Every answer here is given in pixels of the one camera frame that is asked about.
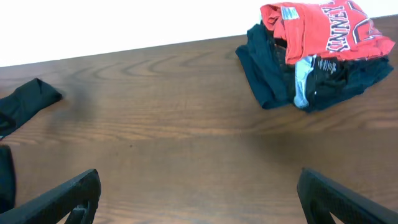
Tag black t-shirt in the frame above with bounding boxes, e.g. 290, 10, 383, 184
1, 78, 63, 213

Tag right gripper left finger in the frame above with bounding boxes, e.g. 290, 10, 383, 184
1, 169, 101, 224

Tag folded blue denim garment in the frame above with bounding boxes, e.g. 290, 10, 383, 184
236, 23, 393, 113

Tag red orange t-shirt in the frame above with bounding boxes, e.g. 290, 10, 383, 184
261, 0, 395, 64

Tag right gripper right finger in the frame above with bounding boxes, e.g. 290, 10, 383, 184
297, 168, 397, 224

